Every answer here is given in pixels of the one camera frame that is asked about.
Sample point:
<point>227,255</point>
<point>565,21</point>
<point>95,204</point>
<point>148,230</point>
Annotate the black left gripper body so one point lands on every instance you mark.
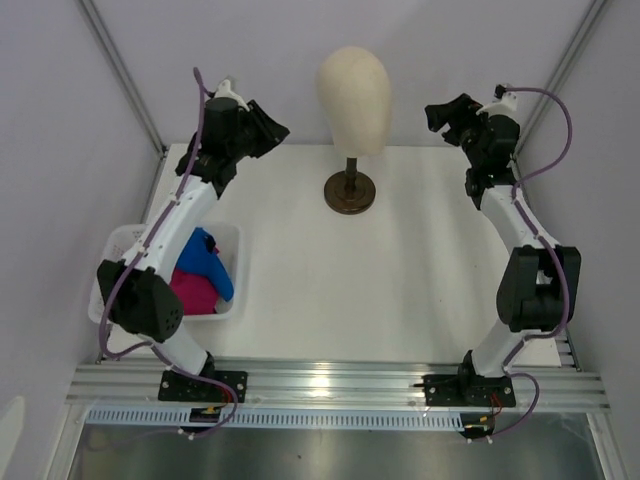
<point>239,147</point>

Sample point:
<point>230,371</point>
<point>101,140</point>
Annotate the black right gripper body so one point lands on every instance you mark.
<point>466,135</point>

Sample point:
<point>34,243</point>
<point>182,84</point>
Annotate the cream mannequin head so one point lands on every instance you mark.
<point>354,91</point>

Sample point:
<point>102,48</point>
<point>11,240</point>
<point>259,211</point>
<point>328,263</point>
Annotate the blue cap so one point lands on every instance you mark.
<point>200,256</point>

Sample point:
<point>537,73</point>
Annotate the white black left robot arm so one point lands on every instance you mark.
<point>136,288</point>

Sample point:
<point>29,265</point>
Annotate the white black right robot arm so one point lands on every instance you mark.
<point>536,296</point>

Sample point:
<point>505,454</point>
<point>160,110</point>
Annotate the dark brown round stand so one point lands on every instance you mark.
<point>350,191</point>

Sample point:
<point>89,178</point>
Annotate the white plastic basket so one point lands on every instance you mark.
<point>231,252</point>

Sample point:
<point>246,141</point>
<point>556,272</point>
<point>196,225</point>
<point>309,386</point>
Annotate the pink cap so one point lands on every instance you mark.
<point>196,293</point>

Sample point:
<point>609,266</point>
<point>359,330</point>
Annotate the right aluminium corner profile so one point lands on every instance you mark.
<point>596,9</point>

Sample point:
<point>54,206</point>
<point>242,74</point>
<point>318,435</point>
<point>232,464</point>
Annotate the aluminium corner profile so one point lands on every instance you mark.
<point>99,29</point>
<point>596,9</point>

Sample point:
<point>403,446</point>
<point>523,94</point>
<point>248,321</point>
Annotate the left aluminium corner profile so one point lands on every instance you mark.
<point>99,29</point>

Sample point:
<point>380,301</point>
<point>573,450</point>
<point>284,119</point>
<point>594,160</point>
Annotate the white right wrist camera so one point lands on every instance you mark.
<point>505,102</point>

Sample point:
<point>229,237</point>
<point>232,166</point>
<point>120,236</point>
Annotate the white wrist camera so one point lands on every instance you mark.
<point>226,89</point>
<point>505,102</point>

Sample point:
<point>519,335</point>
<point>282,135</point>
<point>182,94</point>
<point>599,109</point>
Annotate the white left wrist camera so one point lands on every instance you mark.
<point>226,89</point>

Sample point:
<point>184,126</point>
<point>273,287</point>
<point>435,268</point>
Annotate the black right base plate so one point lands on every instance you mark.
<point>456,390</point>

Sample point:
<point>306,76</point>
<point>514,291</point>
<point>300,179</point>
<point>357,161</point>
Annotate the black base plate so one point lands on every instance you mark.
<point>456,390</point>
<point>177,388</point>

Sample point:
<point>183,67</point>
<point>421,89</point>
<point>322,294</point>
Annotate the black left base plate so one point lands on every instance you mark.
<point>177,388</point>

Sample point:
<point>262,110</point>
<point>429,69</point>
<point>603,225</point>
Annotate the aluminium mounting rail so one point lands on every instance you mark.
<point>340,385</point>

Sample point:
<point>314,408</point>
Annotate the white slotted cable duct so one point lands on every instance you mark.
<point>277,418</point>

